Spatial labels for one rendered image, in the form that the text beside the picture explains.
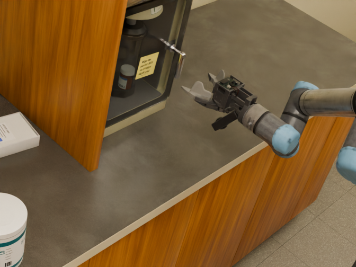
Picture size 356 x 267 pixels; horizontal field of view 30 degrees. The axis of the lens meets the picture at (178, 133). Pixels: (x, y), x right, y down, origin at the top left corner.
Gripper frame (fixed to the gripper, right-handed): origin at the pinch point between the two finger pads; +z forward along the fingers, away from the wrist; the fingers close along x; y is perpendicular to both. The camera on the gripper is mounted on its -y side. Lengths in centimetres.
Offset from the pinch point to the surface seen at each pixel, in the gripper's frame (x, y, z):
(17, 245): 71, -11, -11
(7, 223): 72, -5, -9
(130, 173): 25.5, -20.4, -3.1
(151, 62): 7.9, 3.0, 11.5
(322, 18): -197, -66, 55
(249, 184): -30, -48, -14
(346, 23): -234, -80, 55
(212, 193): -4.5, -37.1, -14.4
